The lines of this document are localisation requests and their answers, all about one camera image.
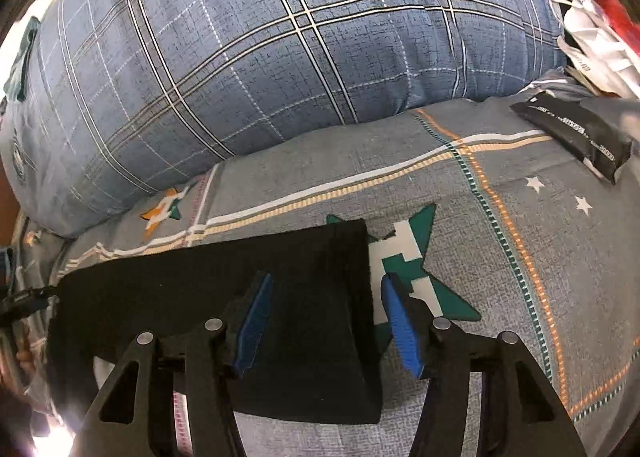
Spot grey patterned bed sheet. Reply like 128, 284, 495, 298
17, 97, 639, 456

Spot white and red clutter pile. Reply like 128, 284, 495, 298
556, 0, 639, 99

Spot black pants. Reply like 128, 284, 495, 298
46, 220, 382, 427

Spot black plastic packet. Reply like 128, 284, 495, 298
510, 92, 631, 185

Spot blue plaid pillow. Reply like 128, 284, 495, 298
1, 0, 564, 237

